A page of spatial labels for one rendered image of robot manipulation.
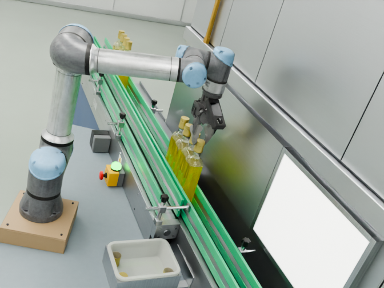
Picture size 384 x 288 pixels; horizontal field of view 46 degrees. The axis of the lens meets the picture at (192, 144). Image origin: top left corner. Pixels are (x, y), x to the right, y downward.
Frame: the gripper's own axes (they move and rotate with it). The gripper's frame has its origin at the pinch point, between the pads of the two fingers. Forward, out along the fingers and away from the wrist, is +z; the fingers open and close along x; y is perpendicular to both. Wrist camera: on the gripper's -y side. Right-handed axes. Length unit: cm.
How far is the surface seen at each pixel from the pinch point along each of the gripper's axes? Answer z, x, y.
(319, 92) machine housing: -37, -15, -31
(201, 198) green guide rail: 20.1, -3.4, -6.9
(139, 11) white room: 101, -165, 584
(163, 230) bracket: 29.1, 12.3, -13.4
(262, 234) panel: 13.9, -12.6, -34.7
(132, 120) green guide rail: 23, 6, 58
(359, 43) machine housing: -54, -15, -37
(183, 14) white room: 95, -243, 584
